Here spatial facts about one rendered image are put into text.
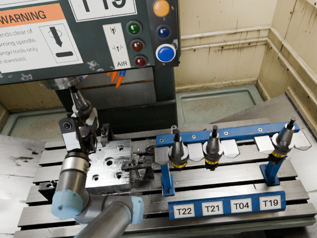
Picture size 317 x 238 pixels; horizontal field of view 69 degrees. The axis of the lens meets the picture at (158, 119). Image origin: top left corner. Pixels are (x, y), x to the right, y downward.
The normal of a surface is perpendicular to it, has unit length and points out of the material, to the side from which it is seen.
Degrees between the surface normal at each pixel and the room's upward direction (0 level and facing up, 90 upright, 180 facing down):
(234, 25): 90
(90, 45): 90
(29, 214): 0
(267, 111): 24
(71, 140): 59
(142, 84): 90
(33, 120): 0
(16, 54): 90
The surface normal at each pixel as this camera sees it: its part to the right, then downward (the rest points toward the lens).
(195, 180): -0.11, -0.68
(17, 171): 0.31, -0.66
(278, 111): -0.51, -0.57
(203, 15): 0.05, 0.73
